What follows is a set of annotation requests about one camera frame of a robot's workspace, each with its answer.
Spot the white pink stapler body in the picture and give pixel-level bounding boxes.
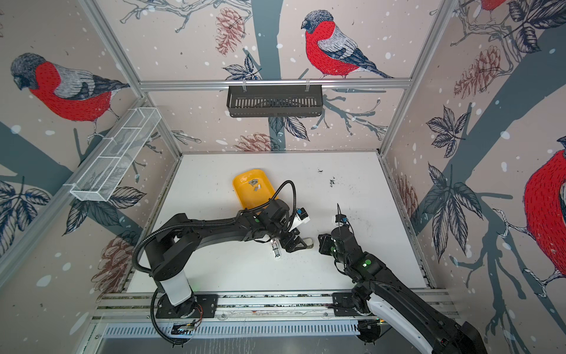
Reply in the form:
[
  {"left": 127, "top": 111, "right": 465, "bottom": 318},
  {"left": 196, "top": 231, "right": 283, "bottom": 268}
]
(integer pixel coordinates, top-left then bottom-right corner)
[{"left": 271, "top": 238, "right": 282, "bottom": 260}]

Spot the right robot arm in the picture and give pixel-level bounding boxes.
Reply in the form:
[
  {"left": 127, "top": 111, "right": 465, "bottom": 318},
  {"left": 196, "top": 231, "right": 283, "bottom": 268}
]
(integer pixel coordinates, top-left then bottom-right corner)
[{"left": 318, "top": 225, "right": 487, "bottom": 353}]

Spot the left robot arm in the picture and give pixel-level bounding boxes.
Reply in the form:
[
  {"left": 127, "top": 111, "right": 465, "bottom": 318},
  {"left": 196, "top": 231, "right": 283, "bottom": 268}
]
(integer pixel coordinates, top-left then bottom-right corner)
[{"left": 132, "top": 180, "right": 313, "bottom": 319}]

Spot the yellow plastic tray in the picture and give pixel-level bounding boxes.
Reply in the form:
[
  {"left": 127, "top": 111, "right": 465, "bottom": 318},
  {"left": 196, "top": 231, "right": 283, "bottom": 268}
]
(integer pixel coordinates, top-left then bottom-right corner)
[{"left": 232, "top": 169, "right": 275, "bottom": 209}]

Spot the staple strips pile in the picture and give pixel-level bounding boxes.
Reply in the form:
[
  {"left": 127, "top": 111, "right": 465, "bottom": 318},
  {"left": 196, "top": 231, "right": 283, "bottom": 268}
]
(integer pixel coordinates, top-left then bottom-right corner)
[{"left": 249, "top": 178, "right": 261, "bottom": 191}]

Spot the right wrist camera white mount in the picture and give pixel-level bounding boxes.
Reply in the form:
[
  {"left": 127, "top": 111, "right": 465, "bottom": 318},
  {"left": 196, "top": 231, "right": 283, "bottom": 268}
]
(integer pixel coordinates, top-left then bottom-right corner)
[{"left": 335, "top": 204, "right": 349, "bottom": 227}]

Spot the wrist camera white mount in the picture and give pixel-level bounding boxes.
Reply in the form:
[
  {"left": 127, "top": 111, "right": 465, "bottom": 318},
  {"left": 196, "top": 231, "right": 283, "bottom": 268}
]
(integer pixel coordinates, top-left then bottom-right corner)
[
  {"left": 290, "top": 208, "right": 310, "bottom": 231},
  {"left": 335, "top": 204, "right": 349, "bottom": 227}
]

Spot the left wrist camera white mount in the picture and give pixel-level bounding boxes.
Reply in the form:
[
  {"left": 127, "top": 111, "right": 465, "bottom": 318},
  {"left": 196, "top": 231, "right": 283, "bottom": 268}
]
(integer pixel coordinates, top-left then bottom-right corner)
[{"left": 290, "top": 208, "right": 310, "bottom": 231}]

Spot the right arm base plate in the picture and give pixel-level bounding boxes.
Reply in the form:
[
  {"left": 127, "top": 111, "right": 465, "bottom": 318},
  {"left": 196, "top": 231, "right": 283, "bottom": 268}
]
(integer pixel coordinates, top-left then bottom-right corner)
[{"left": 328, "top": 292, "right": 373, "bottom": 317}]

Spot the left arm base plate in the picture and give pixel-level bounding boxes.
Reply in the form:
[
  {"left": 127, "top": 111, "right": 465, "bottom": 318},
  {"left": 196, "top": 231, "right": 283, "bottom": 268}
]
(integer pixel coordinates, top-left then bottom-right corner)
[{"left": 156, "top": 294, "right": 219, "bottom": 319}]

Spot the black hanging wire basket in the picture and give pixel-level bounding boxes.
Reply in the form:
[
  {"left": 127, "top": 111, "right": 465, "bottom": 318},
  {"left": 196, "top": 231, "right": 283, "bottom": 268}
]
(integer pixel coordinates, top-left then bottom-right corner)
[{"left": 226, "top": 85, "right": 324, "bottom": 118}]

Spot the aluminium rail front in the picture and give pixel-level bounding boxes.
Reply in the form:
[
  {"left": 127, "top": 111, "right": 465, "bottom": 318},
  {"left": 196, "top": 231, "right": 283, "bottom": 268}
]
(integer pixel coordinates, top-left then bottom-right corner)
[{"left": 95, "top": 290, "right": 345, "bottom": 320}]

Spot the white wire mesh shelf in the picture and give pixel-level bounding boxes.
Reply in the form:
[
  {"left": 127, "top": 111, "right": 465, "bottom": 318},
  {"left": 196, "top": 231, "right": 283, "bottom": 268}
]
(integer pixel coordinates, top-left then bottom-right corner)
[{"left": 70, "top": 107, "right": 162, "bottom": 201}]

